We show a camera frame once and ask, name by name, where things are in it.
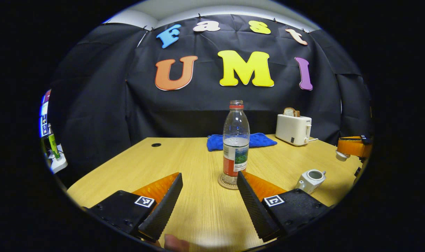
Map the round cork coaster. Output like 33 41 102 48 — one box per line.
218 173 242 190

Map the white toaster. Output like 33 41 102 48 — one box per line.
275 114 312 146

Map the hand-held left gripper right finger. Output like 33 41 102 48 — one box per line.
236 171 331 243

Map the clear plastic water bottle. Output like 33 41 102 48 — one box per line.
222 100 251 186

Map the blue towel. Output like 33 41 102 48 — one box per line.
207 132 278 152

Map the green bottle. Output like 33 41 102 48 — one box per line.
48 123 61 160

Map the white side table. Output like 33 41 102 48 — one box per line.
46 143 68 174

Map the computer monitor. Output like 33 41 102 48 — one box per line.
40 89 52 138

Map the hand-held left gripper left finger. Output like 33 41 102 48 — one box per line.
88 172 184 243

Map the white floral teacup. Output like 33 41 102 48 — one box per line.
296 169 327 195

